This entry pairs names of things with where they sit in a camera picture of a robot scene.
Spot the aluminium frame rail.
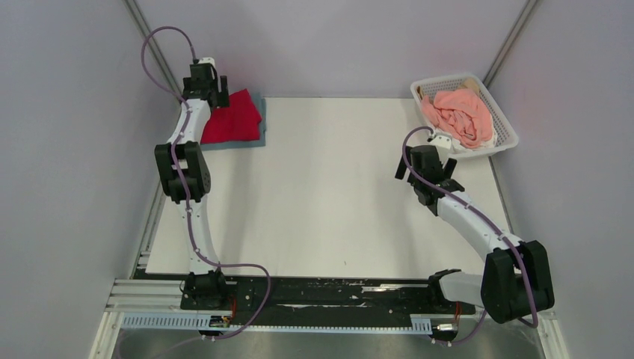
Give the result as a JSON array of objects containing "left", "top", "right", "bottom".
[{"left": 96, "top": 280, "right": 570, "bottom": 359}]

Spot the beige garment in basket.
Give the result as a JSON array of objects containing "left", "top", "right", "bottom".
[{"left": 416, "top": 79, "right": 480, "bottom": 99}]

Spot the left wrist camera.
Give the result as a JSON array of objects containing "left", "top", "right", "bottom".
[{"left": 194, "top": 57, "right": 216, "bottom": 67}]

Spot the folded blue t shirt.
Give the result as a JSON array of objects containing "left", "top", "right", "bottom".
[{"left": 200, "top": 96, "right": 268, "bottom": 152}]

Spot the red t shirt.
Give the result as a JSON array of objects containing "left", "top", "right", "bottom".
[{"left": 200, "top": 89, "right": 266, "bottom": 150}]

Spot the white slotted cable duct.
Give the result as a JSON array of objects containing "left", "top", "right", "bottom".
[{"left": 121, "top": 313, "right": 433, "bottom": 335}]

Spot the white plastic laundry basket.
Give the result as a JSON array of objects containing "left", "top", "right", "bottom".
[{"left": 410, "top": 73, "right": 519, "bottom": 159}]

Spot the white t shirt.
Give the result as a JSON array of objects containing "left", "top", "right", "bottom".
[{"left": 434, "top": 128, "right": 498, "bottom": 153}]

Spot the pink t shirt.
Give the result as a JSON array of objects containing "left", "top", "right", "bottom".
[{"left": 421, "top": 89, "right": 494, "bottom": 148}]

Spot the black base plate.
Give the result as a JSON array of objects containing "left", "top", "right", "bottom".
[{"left": 133, "top": 267, "right": 476, "bottom": 331}]

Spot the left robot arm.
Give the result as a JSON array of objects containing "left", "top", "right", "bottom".
[{"left": 154, "top": 58, "right": 229, "bottom": 310}]

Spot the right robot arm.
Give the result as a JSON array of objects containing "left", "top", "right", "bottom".
[{"left": 395, "top": 145, "right": 555, "bottom": 324}]

